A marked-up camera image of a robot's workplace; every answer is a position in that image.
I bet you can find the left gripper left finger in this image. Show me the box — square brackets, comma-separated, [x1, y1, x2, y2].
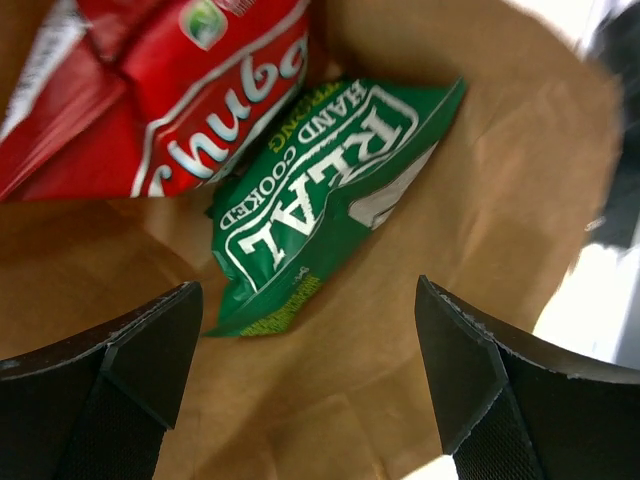
[1, 282, 203, 479]

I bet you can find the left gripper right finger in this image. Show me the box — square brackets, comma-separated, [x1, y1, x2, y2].
[415, 277, 639, 479]

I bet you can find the brown paper bag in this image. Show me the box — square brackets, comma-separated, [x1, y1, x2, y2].
[1, 1, 621, 479]

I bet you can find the dark green snack packet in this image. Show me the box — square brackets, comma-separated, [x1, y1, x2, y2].
[208, 78, 466, 337]

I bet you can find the red snack bag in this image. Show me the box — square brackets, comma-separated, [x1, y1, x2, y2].
[1, 1, 309, 201]

